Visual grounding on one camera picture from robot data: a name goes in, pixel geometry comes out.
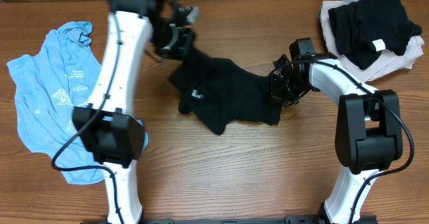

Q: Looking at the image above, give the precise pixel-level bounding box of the black t-shirt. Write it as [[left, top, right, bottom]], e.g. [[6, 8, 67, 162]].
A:
[[169, 49, 282, 135]]

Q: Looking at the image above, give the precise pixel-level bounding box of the folded beige garment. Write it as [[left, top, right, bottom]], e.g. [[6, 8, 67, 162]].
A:
[[318, 0, 424, 82]]

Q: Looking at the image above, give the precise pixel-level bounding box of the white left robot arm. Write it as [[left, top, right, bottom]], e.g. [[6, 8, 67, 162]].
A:
[[72, 0, 198, 223]]

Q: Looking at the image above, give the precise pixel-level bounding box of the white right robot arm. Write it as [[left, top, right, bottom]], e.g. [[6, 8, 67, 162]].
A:
[[269, 38, 404, 224]]

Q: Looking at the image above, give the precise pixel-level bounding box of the light blue t-shirt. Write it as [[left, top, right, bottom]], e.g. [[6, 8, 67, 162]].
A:
[[6, 21, 149, 185]]

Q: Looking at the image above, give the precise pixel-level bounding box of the folded black garment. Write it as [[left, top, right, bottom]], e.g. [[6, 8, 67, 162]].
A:
[[328, 0, 422, 70]]

